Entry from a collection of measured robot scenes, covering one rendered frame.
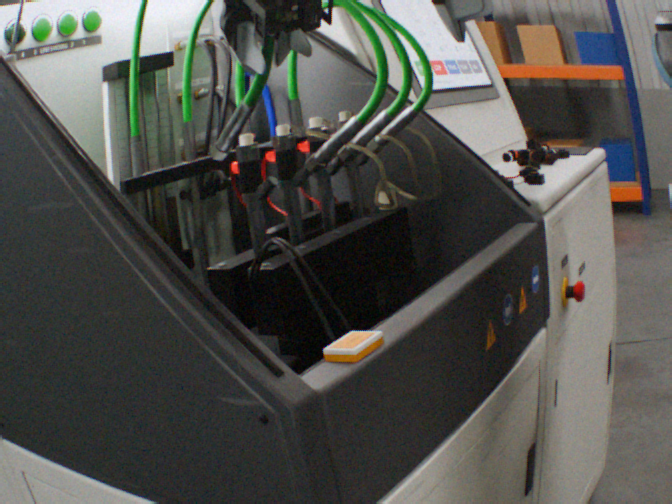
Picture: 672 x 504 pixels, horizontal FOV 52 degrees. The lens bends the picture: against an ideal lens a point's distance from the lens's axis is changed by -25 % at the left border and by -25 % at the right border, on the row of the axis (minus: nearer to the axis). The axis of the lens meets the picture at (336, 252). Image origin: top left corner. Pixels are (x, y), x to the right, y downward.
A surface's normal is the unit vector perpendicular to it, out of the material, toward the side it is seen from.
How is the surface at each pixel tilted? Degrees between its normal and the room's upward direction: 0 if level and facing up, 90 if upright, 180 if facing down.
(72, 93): 90
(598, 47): 90
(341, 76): 90
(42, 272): 90
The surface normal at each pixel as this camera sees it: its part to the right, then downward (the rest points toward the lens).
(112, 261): -0.49, 0.24
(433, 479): 0.86, -0.02
